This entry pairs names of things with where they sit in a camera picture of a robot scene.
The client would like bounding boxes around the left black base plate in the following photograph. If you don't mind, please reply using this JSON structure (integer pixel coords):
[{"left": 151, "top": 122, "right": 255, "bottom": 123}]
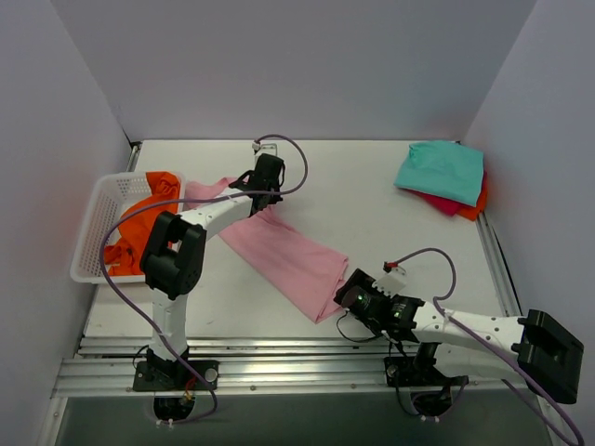
[{"left": 132, "top": 360, "right": 219, "bottom": 392}]

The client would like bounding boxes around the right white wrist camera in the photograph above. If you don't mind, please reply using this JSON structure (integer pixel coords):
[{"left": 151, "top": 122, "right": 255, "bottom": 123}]
[{"left": 372, "top": 262, "right": 407, "bottom": 297}]

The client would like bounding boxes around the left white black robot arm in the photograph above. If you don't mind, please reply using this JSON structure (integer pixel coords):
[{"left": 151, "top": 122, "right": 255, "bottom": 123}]
[{"left": 140, "top": 153, "right": 285, "bottom": 389}]

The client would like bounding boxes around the aluminium rail frame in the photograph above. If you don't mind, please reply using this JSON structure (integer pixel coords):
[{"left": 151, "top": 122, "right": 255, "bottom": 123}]
[{"left": 49, "top": 141, "right": 573, "bottom": 446}]

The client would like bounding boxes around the orange folded t shirt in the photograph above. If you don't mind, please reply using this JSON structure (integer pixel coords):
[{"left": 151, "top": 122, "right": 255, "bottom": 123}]
[{"left": 457, "top": 177, "right": 488, "bottom": 221}]

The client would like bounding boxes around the right black thin cable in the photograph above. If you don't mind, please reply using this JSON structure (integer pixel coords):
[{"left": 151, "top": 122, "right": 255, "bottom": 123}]
[{"left": 337, "top": 310, "right": 405, "bottom": 359}]

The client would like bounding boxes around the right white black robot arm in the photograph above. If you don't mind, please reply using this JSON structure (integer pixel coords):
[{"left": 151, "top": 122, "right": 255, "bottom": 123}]
[{"left": 334, "top": 269, "right": 584, "bottom": 404}]

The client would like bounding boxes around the teal folded t shirt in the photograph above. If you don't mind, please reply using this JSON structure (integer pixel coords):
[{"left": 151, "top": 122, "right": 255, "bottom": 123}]
[{"left": 393, "top": 140, "right": 484, "bottom": 206}]

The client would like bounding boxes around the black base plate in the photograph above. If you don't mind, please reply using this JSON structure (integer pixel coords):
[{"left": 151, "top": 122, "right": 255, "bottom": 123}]
[
  {"left": 132, "top": 360, "right": 219, "bottom": 392},
  {"left": 383, "top": 357, "right": 468, "bottom": 388}
]

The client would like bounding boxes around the white plastic basket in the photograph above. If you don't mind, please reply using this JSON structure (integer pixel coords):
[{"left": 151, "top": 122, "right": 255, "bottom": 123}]
[{"left": 69, "top": 172, "right": 188, "bottom": 285}]

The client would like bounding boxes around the pink t shirt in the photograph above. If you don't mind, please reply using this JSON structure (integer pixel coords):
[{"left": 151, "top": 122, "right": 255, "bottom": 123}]
[{"left": 184, "top": 177, "right": 350, "bottom": 325}]

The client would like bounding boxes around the orange t shirt in basket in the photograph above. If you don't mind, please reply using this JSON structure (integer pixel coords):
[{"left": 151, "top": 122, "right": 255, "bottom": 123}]
[{"left": 103, "top": 171, "right": 180, "bottom": 277}]

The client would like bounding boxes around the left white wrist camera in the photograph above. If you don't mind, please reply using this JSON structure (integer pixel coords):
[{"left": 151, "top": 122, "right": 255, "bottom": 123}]
[{"left": 252, "top": 141, "right": 278, "bottom": 157}]

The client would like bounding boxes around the magenta folded t shirt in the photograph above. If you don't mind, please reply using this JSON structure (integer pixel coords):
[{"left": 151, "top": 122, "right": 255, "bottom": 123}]
[{"left": 419, "top": 193, "right": 466, "bottom": 216}]

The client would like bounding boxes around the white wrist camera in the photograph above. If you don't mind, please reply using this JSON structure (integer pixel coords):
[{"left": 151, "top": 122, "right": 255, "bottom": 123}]
[
  {"left": 372, "top": 262, "right": 407, "bottom": 297},
  {"left": 252, "top": 141, "right": 278, "bottom": 157}
]

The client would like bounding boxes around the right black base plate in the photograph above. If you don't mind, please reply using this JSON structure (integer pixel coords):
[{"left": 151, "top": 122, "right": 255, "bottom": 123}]
[{"left": 383, "top": 357, "right": 468, "bottom": 388}]

